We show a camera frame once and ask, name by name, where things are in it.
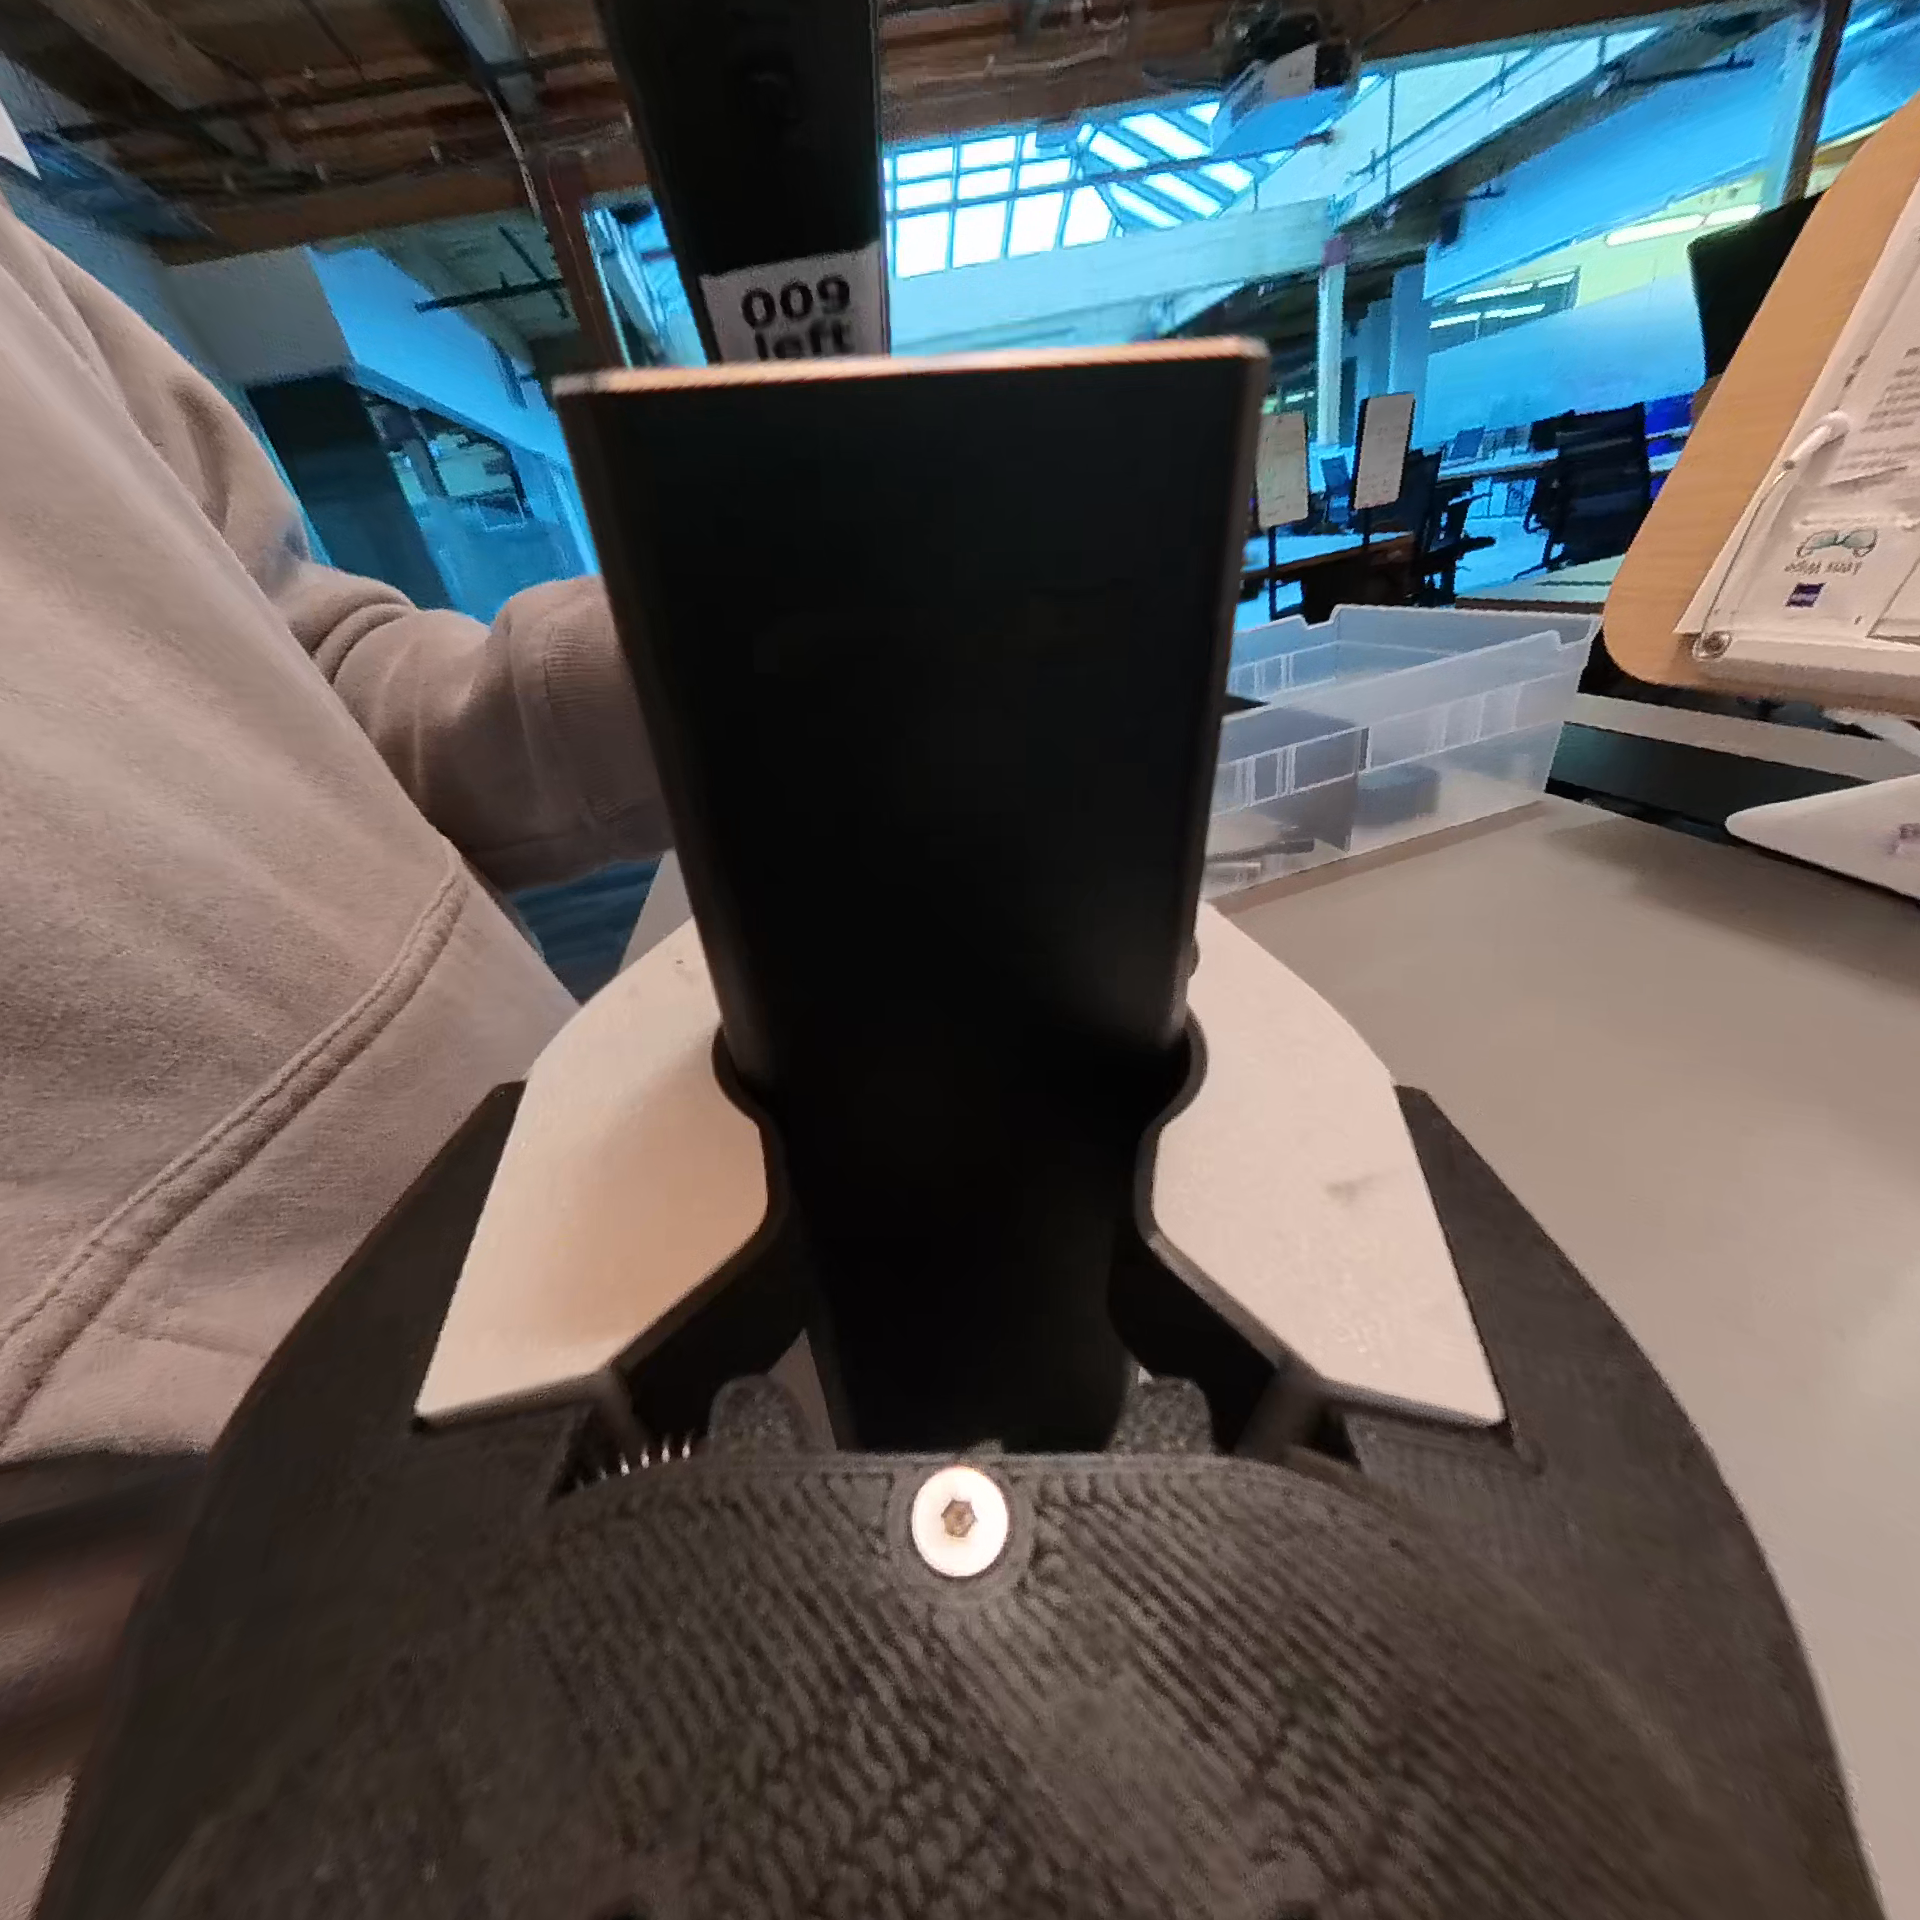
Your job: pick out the laminated paper sheet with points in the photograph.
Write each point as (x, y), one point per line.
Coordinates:
(1830, 495)

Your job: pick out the black office chair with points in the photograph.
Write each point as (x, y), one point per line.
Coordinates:
(1589, 480)

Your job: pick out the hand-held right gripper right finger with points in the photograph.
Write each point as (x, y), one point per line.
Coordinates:
(1320, 1201)

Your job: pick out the black monitor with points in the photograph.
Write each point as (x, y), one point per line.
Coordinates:
(1748, 294)

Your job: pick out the white flat tray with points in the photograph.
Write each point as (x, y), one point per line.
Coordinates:
(1838, 833)

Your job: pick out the clear plastic bin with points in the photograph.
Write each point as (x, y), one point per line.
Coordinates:
(1412, 721)

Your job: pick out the white standing sign board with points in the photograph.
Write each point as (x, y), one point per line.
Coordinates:
(1280, 470)
(1383, 452)

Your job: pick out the person's left forearm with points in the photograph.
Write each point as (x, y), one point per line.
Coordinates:
(494, 721)

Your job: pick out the tilted wooden board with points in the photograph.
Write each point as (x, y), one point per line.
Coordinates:
(1694, 510)

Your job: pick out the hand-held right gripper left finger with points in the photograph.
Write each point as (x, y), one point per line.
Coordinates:
(599, 1201)

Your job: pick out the person's beige hoodie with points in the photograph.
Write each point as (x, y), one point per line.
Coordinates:
(212, 901)

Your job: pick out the black usb hub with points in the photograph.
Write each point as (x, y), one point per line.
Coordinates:
(931, 840)

